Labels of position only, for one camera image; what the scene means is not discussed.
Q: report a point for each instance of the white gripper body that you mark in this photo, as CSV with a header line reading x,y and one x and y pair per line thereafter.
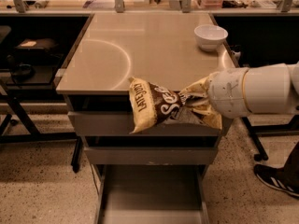
x,y
226,91

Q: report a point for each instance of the brown sea salt chip bag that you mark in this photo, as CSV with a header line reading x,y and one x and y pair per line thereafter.
x,y
153,104

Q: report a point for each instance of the grey middle drawer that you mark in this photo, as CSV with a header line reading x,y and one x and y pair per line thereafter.
x,y
151,155

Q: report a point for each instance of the grey drawer cabinet with counter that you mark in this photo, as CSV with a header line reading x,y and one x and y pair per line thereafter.
x,y
157,46

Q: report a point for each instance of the open grey bottom drawer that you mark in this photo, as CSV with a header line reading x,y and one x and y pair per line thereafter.
x,y
151,194

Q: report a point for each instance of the grey top drawer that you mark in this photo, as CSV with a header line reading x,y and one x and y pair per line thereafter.
x,y
97,123

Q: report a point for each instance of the white ceramic bowl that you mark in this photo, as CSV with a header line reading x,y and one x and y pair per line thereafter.
x,y
209,37

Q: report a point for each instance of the dark trouser leg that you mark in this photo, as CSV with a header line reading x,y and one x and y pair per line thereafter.
x,y
291,167

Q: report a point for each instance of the black sneaker with white stripes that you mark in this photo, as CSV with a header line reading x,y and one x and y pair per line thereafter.
x,y
278,178

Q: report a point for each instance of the black box with label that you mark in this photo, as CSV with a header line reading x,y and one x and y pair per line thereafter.
x,y
37,44

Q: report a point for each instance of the black headphones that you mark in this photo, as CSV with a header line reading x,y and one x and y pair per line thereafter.
x,y
19,71

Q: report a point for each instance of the black table frame right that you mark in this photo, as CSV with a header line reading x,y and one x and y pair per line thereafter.
x,y
290,128

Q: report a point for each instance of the black table frame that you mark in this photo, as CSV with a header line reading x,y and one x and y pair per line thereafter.
x,y
34,134
290,128

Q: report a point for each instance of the black table frame left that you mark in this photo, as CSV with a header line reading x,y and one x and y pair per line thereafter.
x,y
34,134

